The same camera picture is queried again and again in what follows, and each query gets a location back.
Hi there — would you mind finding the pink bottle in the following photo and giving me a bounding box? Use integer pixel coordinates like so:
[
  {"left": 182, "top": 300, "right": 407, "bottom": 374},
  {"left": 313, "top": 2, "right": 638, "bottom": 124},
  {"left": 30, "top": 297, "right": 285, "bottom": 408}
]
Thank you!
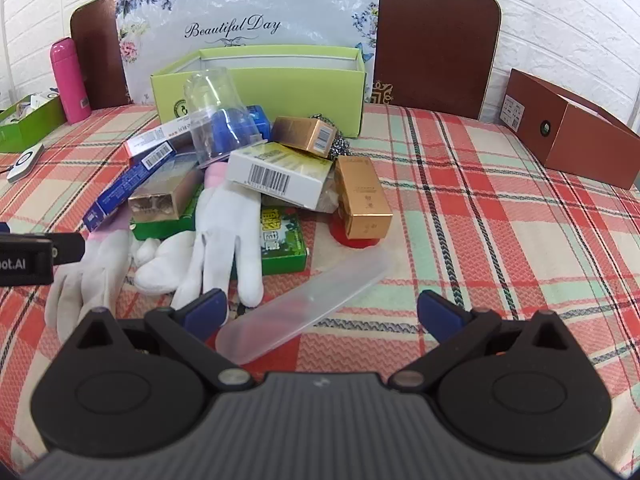
[{"left": 49, "top": 37, "right": 93, "bottom": 125}]

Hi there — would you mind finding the steel wool scourer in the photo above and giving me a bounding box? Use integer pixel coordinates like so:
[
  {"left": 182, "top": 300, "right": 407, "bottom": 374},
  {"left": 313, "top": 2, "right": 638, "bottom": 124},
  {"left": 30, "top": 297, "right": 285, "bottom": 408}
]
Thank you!
[{"left": 307, "top": 115, "right": 353, "bottom": 158}]

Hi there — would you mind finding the red round lid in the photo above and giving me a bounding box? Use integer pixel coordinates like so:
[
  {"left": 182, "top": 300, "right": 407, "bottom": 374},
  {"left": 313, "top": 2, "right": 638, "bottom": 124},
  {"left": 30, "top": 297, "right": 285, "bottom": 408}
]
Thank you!
[{"left": 330, "top": 220, "right": 386, "bottom": 249}]

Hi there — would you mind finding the brown board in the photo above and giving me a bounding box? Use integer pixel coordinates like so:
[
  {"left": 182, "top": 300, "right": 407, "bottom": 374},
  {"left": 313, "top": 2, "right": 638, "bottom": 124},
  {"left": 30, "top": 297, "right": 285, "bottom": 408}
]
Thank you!
[{"left": 70, "top": 0, "right": 502, "bottom": 121}]

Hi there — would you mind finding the green printed box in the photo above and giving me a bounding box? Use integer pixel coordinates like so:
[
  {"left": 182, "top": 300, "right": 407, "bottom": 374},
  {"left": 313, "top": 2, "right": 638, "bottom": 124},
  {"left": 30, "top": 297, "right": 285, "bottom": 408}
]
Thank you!
[{"left": 231, "top": 205, "right": 308, "bottom": 276}]

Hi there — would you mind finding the pink white box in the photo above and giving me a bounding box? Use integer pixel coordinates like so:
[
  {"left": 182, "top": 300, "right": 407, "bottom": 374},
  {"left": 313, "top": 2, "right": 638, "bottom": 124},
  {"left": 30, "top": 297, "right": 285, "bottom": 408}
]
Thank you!
[{"left": 124, "top": 115, "right": 196, "bottom": 158}]

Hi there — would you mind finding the floral plastic sheet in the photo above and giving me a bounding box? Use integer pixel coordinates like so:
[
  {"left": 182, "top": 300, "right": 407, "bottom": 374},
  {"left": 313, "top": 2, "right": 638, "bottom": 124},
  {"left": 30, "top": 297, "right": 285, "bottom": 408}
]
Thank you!
[{"left": 115, "top": 0, "right": 383, "bottom": 106}]

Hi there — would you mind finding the brown cardboard box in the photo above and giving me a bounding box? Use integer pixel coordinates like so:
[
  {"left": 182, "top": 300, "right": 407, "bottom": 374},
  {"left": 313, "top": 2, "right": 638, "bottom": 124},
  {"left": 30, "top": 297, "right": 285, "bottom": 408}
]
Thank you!
[{"left": 501, "top": 68, "right": 640, "bottom": 191}]

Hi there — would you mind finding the gold box with open end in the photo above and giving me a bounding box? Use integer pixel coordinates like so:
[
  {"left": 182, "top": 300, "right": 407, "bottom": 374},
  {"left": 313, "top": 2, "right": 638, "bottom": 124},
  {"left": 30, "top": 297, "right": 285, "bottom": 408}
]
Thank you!
[{"left": 127, "top": 165, "right": 203, "bottom": 223}]

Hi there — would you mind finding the tall gold box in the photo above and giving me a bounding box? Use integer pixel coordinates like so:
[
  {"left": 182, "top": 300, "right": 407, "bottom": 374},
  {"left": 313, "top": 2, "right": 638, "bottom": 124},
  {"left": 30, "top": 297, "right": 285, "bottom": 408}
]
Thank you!
[{"left": 334, "top": 156, "right": 394, "bottom": 241}]

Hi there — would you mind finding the small green box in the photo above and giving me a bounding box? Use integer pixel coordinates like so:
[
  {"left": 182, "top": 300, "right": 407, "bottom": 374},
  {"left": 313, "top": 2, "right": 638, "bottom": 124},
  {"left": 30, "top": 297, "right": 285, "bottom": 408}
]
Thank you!
[{"left": 0, "top": 94, "right": 67, "bottom": 153}]

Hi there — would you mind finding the white yellow-green barcode box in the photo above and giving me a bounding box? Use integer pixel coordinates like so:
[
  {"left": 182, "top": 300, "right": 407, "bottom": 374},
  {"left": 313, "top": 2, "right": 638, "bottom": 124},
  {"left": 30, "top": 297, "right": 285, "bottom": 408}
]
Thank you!
[{"left": 226, "top": 141, "right": 335, "bottom": 211}]

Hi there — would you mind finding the clear plastic cup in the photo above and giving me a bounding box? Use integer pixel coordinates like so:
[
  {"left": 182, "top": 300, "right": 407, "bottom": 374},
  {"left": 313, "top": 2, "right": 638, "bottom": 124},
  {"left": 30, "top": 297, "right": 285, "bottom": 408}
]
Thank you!
[{"left": 183, "top": 67, "right": 262, "bottom": 167}]

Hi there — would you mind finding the translucent toothbrush case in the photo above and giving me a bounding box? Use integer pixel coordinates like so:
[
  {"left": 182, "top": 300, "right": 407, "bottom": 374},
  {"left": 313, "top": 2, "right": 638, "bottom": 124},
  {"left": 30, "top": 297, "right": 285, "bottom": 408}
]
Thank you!
[{"left": 215, "top": 249, "right": 393, "bottom": 365}]

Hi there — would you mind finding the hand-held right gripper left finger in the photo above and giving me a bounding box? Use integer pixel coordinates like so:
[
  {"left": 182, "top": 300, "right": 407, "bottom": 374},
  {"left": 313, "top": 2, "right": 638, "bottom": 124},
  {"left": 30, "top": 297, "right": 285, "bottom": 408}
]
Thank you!
[{"left": 65, "top": 287, "right": 256, "bottom": 392}]

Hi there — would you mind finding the long blue box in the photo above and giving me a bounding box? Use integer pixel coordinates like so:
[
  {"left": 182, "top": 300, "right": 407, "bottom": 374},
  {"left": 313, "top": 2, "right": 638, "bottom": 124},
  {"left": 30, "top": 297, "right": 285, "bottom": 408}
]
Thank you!
[{"left": 82, "top": 142, "right": 201, "bottom": 233}]

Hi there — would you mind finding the blue pack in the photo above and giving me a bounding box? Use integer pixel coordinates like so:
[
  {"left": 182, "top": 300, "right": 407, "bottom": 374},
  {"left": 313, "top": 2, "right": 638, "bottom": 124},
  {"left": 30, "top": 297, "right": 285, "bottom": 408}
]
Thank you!
[{"left": 210, "top": 105, "right": 272, "bottom": 153}]

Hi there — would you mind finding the light green storage box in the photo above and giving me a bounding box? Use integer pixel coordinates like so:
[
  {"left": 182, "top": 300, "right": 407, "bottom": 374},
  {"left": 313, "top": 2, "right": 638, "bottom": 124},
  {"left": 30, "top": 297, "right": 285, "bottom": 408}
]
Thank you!
[{"left": 150, "top": 45, "right": 368, "bottom": 139}]

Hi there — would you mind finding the gold box with barcode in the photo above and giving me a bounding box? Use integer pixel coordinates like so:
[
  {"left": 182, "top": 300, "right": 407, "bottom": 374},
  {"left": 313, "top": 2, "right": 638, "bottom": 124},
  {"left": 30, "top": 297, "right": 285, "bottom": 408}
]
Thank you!
[{"left": 271, "top": 116, "right": 337, "bottom": 159}]

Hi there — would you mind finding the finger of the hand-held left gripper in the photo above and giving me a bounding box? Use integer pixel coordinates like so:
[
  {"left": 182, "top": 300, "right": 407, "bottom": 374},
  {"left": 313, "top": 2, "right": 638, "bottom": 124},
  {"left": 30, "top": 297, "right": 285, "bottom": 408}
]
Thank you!
[{"left": 51, "top": 231, "right": 87, "bottom": 267}]

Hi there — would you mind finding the white flat device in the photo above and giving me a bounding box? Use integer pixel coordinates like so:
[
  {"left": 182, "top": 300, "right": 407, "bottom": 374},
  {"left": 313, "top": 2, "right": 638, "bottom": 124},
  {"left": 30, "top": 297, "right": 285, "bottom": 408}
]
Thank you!
[{"left": 7, "top": 142, "right": 45, "bottom": 184}]

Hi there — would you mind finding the plaid cloth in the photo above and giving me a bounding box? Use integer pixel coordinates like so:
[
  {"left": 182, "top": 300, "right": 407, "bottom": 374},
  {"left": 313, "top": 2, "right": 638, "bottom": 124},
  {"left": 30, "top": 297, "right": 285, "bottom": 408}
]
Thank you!
[{"left": 0, "top": 102, "right": 640, "bottom": 480}]

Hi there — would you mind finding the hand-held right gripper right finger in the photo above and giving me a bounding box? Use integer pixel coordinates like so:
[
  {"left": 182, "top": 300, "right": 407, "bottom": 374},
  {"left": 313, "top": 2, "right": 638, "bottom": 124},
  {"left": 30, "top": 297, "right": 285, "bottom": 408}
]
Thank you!
[{"left": 390, "top": 289, "right": 581, "bottom": 392}]

